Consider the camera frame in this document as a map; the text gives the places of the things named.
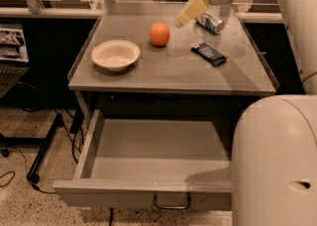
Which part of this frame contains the black floor cable left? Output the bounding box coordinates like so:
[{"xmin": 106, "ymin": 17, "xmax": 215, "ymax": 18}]
[{"xmin": 0, "ymin": 147, "xmax": 57, "ymax": 195}]

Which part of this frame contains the white paper bowl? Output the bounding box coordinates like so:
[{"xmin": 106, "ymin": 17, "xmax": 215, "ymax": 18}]
[{"xmin": 91, "ymin": 40, "xmax": 141, "ymax": 71}]

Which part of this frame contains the orange fruit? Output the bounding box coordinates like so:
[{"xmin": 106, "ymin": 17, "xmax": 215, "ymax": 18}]
[{"xmin": 150, "ymin": 23, "xmax": 170, "ymax": 47}]

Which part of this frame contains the black desk leg stand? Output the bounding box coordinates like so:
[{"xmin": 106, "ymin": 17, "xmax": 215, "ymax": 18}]
[{"xmin": 0, "ymin": 113, "xmax": 63, "ymax": 185}]

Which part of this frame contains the metal drawer handle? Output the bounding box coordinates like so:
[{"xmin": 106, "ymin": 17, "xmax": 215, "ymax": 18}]
[{"xmin": 153, "ymin": 194, "xmax": 191, "ymax": 210}]

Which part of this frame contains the grey cabinet table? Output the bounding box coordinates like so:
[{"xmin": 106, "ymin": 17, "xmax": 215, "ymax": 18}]
[{"xmin": 68, "ymin": 2, "xmax": 278, "ymax": 117}]

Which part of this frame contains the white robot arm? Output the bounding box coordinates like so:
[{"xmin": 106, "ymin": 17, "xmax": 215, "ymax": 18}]
[{"xmin": 175, "ymin": 0, "xmax": 317, "ymax": 226}]

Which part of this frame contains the grey open top drawer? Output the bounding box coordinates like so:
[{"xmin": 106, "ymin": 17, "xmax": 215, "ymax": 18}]
[{"xmin": 53, "ymin": 110, "xmax": 232, "ymax": 211}]

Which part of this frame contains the silver blue soda can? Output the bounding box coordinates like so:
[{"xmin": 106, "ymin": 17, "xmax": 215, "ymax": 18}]
[{"xmin": 196, "ymin": 12, "xmax": 225, "ymax": 35}]

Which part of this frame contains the dark blue snack packet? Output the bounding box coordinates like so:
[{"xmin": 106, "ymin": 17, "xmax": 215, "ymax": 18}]
[{"xmin": 191, "ymin": 43, "xmax": 227, "ymax": 66}]

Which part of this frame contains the laptop computer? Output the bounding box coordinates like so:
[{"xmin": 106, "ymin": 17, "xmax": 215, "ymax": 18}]
[{"xmin": 0, "ymin": 20, "xmax": 30, "ymax": 98}]

